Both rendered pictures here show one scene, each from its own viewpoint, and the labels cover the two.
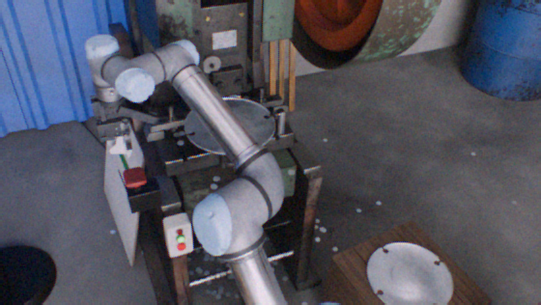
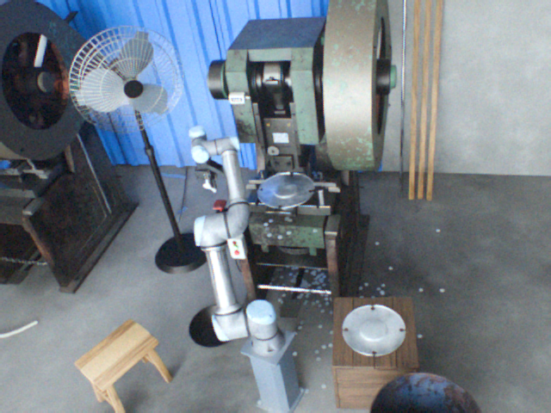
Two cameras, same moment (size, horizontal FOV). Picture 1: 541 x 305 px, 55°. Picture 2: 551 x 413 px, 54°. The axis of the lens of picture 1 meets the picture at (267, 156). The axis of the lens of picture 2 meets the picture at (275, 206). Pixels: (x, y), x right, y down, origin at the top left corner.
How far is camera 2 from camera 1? 1.51 m
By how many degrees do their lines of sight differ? 34
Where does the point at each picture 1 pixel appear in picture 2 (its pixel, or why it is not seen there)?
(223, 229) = (197, 231)
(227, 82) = (281, 163)
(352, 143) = (459, 239)
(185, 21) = (250, 125)
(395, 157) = (488, 261)
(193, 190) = (254, 223)
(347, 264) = (340, 306)
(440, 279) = (393, 340)
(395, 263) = (371, 318)
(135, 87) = (196, 155)
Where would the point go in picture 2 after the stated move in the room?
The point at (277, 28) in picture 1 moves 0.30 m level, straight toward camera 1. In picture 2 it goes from (308, 137) to (268, 170)
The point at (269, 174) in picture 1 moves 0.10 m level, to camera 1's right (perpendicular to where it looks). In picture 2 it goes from (235, 214) to (253, 222)
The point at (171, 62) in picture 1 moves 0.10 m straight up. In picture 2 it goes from (221, 146) to (216, 126)
